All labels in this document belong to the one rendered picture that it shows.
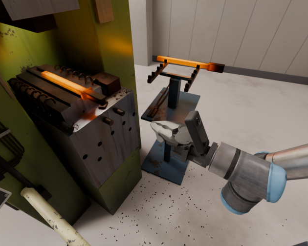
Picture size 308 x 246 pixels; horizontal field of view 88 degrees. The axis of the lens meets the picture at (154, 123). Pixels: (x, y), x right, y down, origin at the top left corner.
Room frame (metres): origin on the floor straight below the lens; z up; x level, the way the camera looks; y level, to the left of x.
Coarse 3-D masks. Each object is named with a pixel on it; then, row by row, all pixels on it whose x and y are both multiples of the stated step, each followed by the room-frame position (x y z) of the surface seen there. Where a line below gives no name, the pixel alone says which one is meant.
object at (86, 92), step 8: (48, 72) 0.71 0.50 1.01; (56, 80) 0.64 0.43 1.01; (64, 80) 0.64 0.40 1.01; (72, 88) 0.58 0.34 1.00; (80, 88) 0.57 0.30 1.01; (88, 88) 0.56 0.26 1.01; (88, 96) 0.54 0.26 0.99; (96, 96) 0.51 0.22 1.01; (104, 96) 0.51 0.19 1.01; (104, 104) 0.49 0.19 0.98
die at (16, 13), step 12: (0, 0) 0.45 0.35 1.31; (12, 0) 0.47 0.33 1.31; (24, 0) 0.49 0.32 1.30; (36, 0) 0.52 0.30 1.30; (48, 0) 0.54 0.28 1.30; (60, 0) 0.57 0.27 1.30; (72, 0) 0.60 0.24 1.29; (0, 12) 0.47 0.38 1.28; (12, 12) 0.46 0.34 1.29; (24, 12) 0.48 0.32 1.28; (36, 12) 0.50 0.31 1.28; (48, 12) 0.53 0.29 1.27
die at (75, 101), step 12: (24, 72) 0.75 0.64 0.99; (60, 72) 0.75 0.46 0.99; (12, 84) 0.65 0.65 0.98; (36, 84) 0.63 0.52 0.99; (48, 84) 0.63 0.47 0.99; (60, 84) 0.62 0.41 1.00; (84, 84) 0.63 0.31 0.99; (96, 84) 0.63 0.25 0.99; (36, 96) 0.56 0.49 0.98; (48, 96) 0.56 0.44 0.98; (60, 96) 0.54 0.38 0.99; (72, 96) 0.54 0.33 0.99; (60, 108) 0.48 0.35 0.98; (72, 108) 0.49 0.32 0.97; (84, 108) 0.53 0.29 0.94; (72, 120) 0.47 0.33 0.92
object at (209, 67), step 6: (162, 60) 1.04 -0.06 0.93; (168, 60) 1.02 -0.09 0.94; (174, 60) 1.01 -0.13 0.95; (180, 60) 1.00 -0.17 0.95; (186, 60) 1.00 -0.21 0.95; (204, 66) 0.93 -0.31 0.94; (210, 66) 0.93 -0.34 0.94; (216, 66) 0.92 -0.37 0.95; (222, 66) 0.90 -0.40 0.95; (222, 72) 0.89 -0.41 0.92
